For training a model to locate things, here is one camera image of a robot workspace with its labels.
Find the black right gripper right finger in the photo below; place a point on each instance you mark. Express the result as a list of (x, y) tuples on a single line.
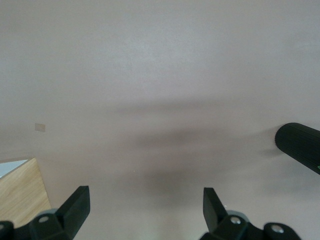
[(215, 212)]

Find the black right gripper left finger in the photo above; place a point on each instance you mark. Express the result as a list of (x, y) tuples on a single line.
[(72, 212)]

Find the wooden drawer cabinet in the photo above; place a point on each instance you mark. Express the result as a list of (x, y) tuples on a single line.
[(22, 195)]

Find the small beige tape patch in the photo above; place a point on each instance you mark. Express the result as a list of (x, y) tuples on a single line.
[(40, 127)]

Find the black ribbed cylinder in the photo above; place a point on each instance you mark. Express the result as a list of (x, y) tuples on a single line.
[(297, 145)]

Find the brown table cover sheet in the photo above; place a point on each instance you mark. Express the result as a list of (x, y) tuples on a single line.
[(150, 62)]

